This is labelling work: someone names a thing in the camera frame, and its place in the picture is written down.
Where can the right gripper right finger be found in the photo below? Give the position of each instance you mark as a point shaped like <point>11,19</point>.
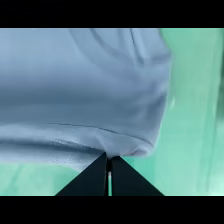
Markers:
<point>128,181</point>

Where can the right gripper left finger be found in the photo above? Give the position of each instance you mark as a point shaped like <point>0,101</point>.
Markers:
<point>90,181</point>

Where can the light grey-blue shirt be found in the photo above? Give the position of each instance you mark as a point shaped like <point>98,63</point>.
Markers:
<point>80,93</point>

